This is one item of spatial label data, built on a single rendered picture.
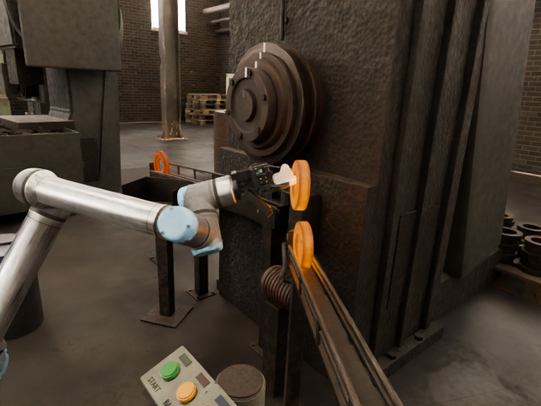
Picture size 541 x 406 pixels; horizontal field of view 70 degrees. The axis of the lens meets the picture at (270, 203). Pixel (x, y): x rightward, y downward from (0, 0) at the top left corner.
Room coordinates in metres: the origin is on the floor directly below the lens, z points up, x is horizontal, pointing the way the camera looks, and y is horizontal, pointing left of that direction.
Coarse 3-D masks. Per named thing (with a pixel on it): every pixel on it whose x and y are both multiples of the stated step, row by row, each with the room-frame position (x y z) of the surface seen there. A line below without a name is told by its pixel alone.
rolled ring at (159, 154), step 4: (156, 152) 2.47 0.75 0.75; (160, 152) 2.43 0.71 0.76; (164, 152) 2.44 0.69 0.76; (156, 156) 2.47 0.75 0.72; (160, 156) 2.42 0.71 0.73; (164, 156) 2.41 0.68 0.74; (156, 160) 2.49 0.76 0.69; (164, 160) 2.39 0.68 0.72; (168, 160) 2.40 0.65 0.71; (156, 164) 2.50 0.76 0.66; (164, 164) 2.38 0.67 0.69; (168, 164) 2.39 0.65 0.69; (156, 168) 2.49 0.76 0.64; (160, 168) 2.50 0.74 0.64; (164, 168) 2.38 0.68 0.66; (168, 168) 2.39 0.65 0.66; (164, 172) 2.38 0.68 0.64; (168, 172) 2.40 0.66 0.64
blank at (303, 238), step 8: (296, 224) 1.19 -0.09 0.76; (304, 224) 1.14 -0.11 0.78; (296, 232) 1.18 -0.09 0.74; (304, 232) 1.11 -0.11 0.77; (296, 240) 1.19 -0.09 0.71; (304, 240) 1.09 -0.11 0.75; (312, 240) 1.10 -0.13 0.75; (296, 248) 1.18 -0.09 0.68; (304, 248) 1.08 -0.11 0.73; (312, 248) 1.08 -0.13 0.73; (296, 256) 1.16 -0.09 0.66; (304, 256) 1.08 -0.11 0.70; (312, 256) 1.08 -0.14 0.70; (304, 264) 1.09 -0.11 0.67
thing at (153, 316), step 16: (128, 192) 1.78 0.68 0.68; (144, 192) 1.91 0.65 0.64; (160, 192) 1.91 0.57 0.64; (176, 192) 1.71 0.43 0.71; (160, 240) 1.77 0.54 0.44; (160, 256) 1.77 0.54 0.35; (160, 272) 1.77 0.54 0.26; (160, 288) 1.77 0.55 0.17; (160, 304) 1.78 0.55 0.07; (176, 304) 1.88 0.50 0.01; (144, 320) 1.73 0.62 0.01; (160, 320) 1.73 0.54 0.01; (176, 320) 1.74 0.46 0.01
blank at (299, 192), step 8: (296, 160) 1.15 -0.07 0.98; (304, 160) 1.15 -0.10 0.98; (296, 168) 1.13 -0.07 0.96; (304, 168) 1.10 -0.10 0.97; (296, 176) 1.12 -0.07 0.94; (304, 176) 1.09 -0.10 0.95; (296, 184) 1.11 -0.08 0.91; (304, 184) 1.08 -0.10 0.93; (296, 192) 1.10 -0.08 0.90; (304, 192) 1.07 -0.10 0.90; (296, 200) 1.09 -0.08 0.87; (304, 200) 1.08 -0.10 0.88; (296, 208) 1.10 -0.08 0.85; (304, 208) 1.10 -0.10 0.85
